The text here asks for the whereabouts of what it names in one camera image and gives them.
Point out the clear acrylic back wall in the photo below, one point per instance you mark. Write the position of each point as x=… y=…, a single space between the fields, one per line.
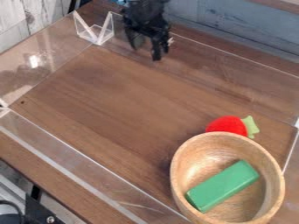
x=260 y=87

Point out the clear acrylic wall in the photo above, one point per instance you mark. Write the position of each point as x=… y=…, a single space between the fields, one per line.
x=260 y=87
x=93 y=192

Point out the green rectangular block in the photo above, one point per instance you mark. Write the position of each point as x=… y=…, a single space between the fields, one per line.
x=221 y=186

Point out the clear acrylic front wall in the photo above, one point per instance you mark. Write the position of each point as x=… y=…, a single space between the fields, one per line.
x=93 y=192

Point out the clear acrylic corner bracket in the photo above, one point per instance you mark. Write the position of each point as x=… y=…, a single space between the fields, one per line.
x=96 y=34

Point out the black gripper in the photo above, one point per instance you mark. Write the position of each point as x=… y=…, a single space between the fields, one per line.
x=142 y=17

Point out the wooden bowl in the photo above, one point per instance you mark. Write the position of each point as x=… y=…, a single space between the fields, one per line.
x=205 y=155

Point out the black clamp with screw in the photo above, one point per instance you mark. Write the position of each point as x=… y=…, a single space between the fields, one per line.
x=37 y=214

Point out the red plush tomato toy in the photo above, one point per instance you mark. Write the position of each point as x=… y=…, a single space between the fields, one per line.
x=232 y=124

